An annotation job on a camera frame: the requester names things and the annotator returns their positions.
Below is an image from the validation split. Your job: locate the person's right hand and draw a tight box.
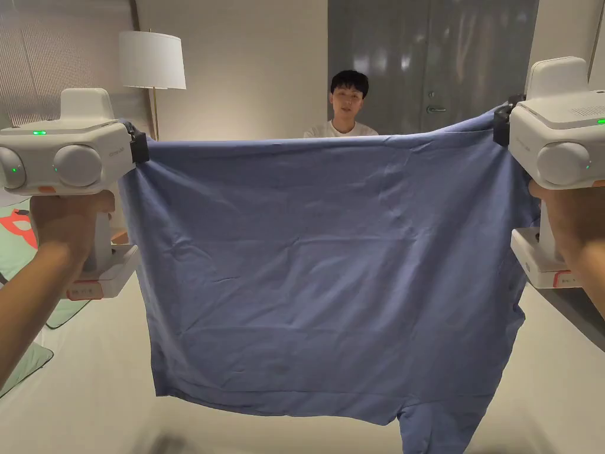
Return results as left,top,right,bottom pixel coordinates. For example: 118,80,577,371
528,179,605,274

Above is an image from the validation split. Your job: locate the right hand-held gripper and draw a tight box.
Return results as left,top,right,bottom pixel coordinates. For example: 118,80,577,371
493,56,605,289

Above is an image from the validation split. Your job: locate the bed with beige sheet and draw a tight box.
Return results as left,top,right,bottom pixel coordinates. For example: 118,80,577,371
0,278,605,454

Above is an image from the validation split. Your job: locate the grey door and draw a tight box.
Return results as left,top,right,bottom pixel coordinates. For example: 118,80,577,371
327,0,541,139

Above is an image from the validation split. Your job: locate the blue shirt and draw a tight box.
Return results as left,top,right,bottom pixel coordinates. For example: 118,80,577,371
116,111,542,454

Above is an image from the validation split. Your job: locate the person's right forearm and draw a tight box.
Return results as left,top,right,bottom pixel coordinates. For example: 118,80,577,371
573,243,605,326

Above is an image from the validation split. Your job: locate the person's left forearm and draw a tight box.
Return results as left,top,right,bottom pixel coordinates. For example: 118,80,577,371
0,240,86,385

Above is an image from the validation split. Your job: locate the pale green cushion orange print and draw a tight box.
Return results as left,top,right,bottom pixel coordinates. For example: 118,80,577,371
0,193,92,330

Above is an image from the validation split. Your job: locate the floor lamp with white shade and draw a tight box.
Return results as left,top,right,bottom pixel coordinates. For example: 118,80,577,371
118,28,187,143

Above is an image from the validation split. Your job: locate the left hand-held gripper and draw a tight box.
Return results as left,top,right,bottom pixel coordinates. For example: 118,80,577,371
0,88,150,300

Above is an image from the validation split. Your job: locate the person's left hand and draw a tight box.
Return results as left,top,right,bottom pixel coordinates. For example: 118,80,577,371
29,191,116,274

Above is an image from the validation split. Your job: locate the plain pale green cushion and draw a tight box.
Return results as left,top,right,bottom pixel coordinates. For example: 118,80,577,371
0,341,55,401

